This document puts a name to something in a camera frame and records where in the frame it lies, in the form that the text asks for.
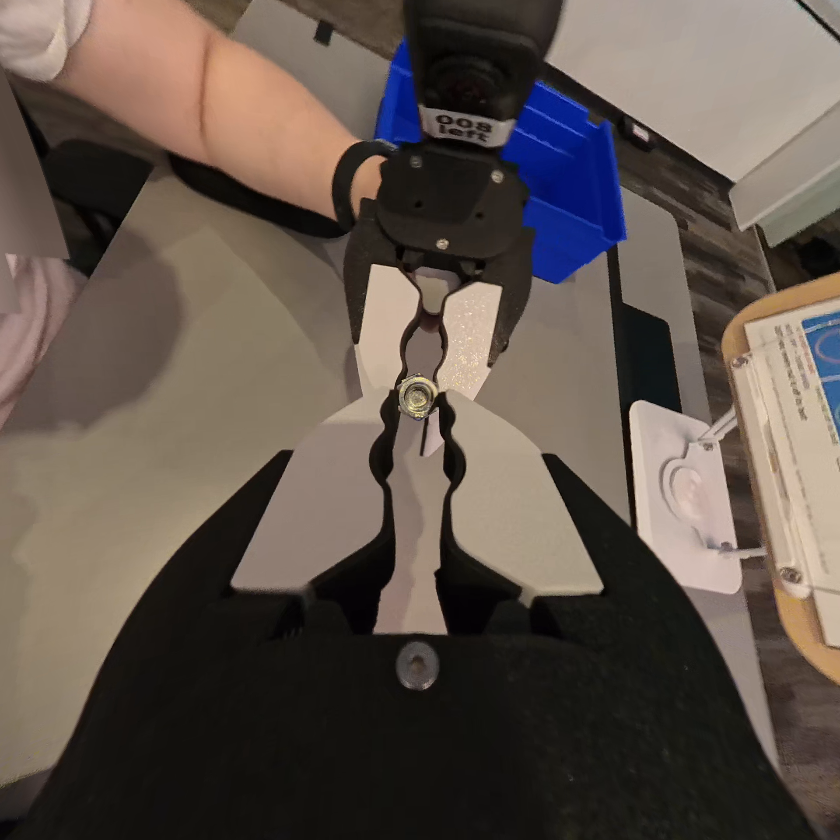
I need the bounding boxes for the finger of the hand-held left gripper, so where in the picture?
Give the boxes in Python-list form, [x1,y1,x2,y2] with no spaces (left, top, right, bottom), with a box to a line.
[353,262,427,399]
[430,276,506,401]

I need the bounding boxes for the wooden board document stand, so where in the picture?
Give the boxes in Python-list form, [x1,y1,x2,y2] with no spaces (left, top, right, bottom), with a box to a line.
[629,272,840,691]

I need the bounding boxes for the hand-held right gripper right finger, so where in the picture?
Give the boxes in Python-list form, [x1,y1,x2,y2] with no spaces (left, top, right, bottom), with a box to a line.
[436,390,605,636]

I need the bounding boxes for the blue plastic bin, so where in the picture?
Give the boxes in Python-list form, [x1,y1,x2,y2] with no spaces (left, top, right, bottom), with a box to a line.
[374,39,627,284]

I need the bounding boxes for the black chair armrest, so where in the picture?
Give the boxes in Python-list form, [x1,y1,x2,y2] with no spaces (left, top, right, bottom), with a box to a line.
[49,140,155,263]

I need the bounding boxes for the person's left forearm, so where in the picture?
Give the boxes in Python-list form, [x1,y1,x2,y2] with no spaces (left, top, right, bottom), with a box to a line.
[66,0,385,221]

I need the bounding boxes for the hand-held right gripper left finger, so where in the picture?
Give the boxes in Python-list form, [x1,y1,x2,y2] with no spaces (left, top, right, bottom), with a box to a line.
[230,387,398,636]

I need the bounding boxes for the printed instruction poster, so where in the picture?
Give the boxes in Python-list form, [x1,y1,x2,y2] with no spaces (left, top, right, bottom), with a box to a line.
[745,298,840,647]

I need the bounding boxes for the large steel bolt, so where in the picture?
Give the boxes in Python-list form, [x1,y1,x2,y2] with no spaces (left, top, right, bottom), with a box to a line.
[395,373,441,422]

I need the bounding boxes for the black table cable flap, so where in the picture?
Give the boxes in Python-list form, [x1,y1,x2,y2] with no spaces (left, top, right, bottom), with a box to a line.
[620,303,683,416]

